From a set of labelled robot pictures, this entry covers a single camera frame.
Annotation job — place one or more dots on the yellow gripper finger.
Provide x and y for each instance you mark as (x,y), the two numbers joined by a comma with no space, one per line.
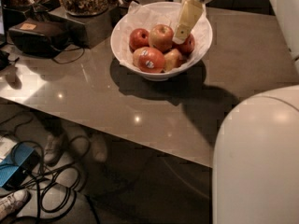
(189,14)

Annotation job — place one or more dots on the yellow-red apple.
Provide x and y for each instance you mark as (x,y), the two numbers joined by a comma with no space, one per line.
(160,37)

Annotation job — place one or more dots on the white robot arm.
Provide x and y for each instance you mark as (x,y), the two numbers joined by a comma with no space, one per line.
(255,177)

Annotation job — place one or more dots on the red apple right back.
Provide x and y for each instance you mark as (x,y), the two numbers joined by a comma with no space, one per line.
(187,47)

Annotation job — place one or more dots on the yellow apple front right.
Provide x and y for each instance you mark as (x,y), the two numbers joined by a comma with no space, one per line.
(173,59)

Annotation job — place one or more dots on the white bowl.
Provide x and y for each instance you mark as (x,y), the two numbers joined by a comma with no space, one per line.
(162,74)

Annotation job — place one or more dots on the red apple left back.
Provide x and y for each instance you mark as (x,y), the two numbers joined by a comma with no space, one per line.
(138,38)

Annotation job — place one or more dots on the red apple with stickers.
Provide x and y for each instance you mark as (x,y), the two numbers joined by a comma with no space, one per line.
(149,60)

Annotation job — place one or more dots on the white paper liner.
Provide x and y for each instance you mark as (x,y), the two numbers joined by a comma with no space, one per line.
(186,18)

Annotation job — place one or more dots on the dark grey box stand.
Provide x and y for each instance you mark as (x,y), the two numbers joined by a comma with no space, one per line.
(88,32)

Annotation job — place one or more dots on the black device with label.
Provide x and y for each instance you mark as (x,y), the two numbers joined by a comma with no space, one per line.
(39,38)

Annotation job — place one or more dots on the grey shoe under table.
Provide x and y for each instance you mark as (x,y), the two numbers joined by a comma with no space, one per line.
(54,148)

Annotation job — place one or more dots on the blue box on floor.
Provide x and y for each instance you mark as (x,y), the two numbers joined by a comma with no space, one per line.
(20,160)

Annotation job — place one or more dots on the white sneaker bottom left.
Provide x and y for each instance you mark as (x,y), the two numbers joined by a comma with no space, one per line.
(13,202)

